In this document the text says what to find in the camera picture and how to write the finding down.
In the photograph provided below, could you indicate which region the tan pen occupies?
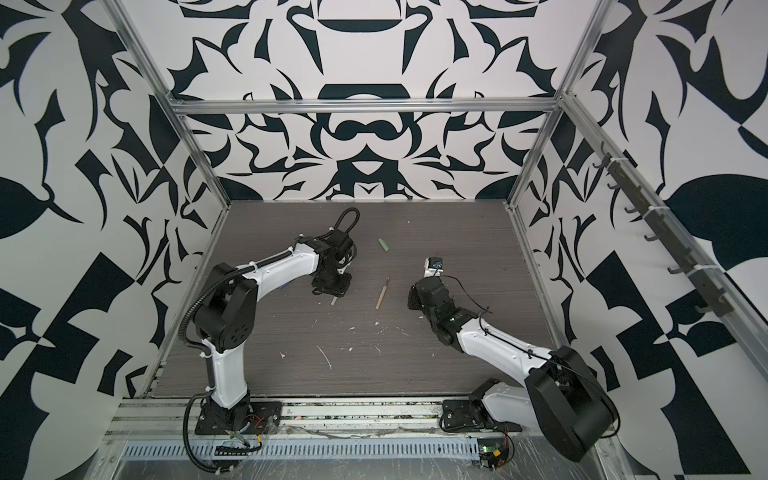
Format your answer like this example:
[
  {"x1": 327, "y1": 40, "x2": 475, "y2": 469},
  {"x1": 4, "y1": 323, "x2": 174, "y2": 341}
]
[{"x1": 375, "y1": 277, "x2": 391, "y2": 310}]

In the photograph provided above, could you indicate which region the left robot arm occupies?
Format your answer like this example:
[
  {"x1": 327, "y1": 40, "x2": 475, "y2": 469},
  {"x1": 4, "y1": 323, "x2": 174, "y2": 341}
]
[{"x1": 177, "y1": 207, "x2": 360, "y2": 434}]

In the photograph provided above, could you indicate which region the white cable duct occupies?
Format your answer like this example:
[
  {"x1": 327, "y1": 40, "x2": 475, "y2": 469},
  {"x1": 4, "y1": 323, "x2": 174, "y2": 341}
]
[{"x1": 119, "y1": 436, "x2": 484, "y2": 462}]

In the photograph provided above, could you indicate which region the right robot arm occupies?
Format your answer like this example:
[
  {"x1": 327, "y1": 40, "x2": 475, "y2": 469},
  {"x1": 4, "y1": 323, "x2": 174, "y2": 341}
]
[{"x1": 408, "y1": 275, "x2": 621, "y2": 462}]

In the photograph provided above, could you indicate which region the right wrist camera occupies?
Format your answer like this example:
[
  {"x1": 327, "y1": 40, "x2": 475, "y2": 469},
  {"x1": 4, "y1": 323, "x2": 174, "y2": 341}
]
[{"x1": 424, "y1": 256, "x2": 444, "y2": 277}]

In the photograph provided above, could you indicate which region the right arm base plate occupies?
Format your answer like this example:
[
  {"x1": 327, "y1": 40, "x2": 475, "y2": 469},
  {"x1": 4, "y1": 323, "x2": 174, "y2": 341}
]
[{"x1": 438, "y1": 400, "x2": 510, "y2": 433}]

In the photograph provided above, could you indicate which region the green lit circuit board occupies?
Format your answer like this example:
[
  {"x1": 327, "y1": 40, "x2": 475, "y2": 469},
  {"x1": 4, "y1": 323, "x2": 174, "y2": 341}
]
[{"x1": 478, "y1": 437, "x2": 516, "y2": 470}]

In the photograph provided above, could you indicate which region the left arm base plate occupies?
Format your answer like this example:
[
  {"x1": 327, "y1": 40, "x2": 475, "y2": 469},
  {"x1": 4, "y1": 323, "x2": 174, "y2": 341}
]
[{"x1": 194, "y1": 399, "x2": 283, "y2": 436}]

